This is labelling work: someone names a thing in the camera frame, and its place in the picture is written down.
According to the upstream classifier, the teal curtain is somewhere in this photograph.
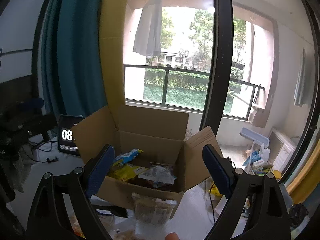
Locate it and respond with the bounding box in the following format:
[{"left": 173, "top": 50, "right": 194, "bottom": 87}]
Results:
[{"left": 41, "top": 0, "right": 107, "bottom": 118}]

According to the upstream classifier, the black balcony railing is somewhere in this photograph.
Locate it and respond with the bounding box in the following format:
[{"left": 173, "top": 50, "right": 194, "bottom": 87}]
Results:
[{"left": 124, "top": 64, "right": 265, "bottom": 120}]

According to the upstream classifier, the white desk lamp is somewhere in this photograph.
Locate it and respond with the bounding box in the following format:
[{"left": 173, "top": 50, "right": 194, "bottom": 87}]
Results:
[{"left": 240, "top": 127, "right": 270, "bottom": 172}]

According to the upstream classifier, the yellow plastic bag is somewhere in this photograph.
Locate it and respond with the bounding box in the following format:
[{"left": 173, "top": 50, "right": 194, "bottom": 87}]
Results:
[{"left": 209, "top": 182, "right": 222, "bottom": 197}]

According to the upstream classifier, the brown cardboard box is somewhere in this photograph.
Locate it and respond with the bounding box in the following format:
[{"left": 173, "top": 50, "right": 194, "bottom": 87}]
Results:
[{"left": 70, "top": 105, "right": 223, "bottom": 218}]

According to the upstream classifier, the hanging white shirt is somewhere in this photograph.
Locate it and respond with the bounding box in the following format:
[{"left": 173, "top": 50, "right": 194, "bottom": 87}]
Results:
[{"left": 133, "top": 0, "right": 162, "bottom": 58}]

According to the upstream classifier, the yellow snack bag in box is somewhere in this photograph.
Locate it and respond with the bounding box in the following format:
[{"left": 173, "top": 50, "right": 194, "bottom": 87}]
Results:
[{"left": 108, "top": 164, "right": 148, "bottom": 181}]

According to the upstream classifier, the silver foil snack bag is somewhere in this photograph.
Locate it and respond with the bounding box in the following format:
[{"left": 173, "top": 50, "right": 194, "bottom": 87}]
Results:
[{"left": 138, "top": 165, "right": 177, "bottom": 188}]

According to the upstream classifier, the black sliding door frame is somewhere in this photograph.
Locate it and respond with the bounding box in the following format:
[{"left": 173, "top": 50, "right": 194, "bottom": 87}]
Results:
[{"left": 200, "top": 0, "right": 234, "bottom": 135}]

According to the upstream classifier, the blue yellow snack bag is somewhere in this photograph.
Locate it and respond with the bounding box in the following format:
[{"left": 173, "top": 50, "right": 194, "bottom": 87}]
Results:
[{"left": 113, "top": 148, "right": 144, "bottom": 166}]

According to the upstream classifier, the tablet showing clock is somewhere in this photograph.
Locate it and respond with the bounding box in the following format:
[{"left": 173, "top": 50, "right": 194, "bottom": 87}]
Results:
[{"left": 57, "top": 114, "right": 84, "bottom": 157}]

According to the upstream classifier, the clear wrapped cracker pack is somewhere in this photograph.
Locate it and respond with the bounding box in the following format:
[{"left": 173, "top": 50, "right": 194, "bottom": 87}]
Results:
[{"left": 131, "top": 193, "right": 177, "bottom": 225}]

